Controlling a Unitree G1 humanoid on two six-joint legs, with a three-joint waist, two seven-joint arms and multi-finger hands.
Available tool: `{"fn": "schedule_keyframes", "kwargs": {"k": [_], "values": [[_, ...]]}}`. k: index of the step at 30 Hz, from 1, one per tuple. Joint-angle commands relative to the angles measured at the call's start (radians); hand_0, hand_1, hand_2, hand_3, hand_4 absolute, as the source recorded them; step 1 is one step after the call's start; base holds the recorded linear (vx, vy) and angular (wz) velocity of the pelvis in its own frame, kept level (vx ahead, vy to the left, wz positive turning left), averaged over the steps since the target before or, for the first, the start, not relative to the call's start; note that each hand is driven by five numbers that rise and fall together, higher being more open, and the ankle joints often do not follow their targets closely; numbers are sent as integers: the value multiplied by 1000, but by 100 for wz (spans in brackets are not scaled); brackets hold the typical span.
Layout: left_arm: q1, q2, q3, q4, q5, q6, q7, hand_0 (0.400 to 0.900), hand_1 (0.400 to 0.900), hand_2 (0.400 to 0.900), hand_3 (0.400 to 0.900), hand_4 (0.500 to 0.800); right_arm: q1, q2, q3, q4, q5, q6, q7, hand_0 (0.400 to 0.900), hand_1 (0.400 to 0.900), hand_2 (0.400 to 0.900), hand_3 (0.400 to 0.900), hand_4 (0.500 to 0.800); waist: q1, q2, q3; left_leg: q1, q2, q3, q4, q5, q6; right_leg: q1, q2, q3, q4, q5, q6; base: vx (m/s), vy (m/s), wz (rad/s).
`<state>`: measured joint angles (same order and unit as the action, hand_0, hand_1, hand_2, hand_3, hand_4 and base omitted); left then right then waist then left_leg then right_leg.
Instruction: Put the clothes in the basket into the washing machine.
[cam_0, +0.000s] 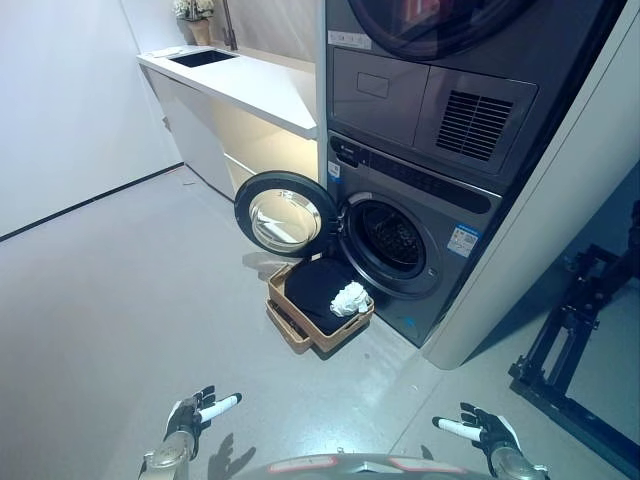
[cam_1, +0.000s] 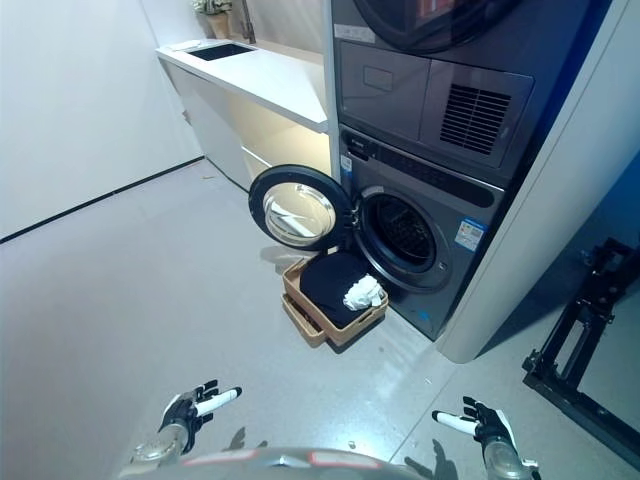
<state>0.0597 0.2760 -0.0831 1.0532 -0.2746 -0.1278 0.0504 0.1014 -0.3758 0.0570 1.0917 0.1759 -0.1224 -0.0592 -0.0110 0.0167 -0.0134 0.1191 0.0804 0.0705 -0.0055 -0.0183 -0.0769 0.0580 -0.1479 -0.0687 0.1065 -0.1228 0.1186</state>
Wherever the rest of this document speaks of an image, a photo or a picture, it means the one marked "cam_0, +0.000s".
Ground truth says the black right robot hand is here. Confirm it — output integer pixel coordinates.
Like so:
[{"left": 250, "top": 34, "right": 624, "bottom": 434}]
[{"left": 432, "top": 402, "right": 521, "bottom": 457}]

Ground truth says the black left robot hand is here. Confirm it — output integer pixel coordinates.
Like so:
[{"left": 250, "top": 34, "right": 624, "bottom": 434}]
[{"left": 167, "top": 384, "right": 244, "bottom": 442}]

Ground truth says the white garment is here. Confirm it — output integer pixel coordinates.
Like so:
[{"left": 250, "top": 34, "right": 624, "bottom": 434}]
[{"left": 329, "top": 281, "right": 372, "bottom": 318}]

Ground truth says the grey front-load washing machine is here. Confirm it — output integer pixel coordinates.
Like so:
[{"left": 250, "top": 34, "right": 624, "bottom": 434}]
[{"left": 325, "top": 128, "right": 504, "bottom": 349}]

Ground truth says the woven brown laundry basket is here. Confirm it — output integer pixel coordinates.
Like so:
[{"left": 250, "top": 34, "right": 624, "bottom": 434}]
[{"left": 267, "top": 257, "right": 376, "bottom": 352}]

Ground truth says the round washing machine door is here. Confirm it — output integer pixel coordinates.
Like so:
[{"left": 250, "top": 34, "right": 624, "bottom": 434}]
[{"left": 233, "top": 170, "right": 346, "bottom": 261}]

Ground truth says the silver robot torso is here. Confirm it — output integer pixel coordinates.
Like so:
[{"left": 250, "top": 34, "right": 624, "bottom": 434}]
[{"left": 244, "top": 452, "right": 481, "bottom": 480}]

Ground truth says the black garment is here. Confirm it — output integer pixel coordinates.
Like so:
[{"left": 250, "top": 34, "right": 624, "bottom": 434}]
[{"left": 283, "top": 258, "right": 374, "bottom": 337}]

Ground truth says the blue energy label sticker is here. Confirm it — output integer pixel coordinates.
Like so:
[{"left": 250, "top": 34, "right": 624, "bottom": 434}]
[{"left": 449, "top": 223, "right": 480, "bottom": 259}]

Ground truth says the white counter cabinet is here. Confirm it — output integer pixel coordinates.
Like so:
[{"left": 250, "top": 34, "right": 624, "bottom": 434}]
[{"left": 136, "top": 44, "right": 320, "bottom": 202}]

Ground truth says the grey stacked dryer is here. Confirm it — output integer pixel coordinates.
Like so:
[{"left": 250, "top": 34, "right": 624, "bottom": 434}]
[{"left": 324, "top": 0, "right": 626, "bottom": 187}]

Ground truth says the black sink basin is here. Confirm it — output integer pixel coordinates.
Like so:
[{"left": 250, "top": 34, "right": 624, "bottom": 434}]
[{"left": 167, "top": 48, "right": 240, "bottom": 69}]

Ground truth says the beige flower vase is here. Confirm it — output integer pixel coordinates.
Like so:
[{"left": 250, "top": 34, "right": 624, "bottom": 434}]
[{"left": 187, "top": 18, "right": 211, "bottom": 47}]

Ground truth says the metal faucet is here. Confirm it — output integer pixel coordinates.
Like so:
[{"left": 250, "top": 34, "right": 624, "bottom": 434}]
[{"left": 221, "top": 0, "right": 239, "bottom": 51}]

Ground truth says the white flower bouquet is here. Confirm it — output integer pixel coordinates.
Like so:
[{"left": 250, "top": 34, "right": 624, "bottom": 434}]
[{"left": 172, "top": 0, "right": 216, "bottom": 22}]

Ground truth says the white dryer label sticker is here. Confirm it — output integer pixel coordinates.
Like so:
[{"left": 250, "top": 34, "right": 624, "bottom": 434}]
[{"left": 327, "top": 30, "right": 374, "bottom": 50}]

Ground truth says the black metal frame stand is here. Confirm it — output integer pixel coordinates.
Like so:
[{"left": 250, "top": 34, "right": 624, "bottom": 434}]
[{"left": 507, "top": 199, "right": 640, "bottom": 476}]

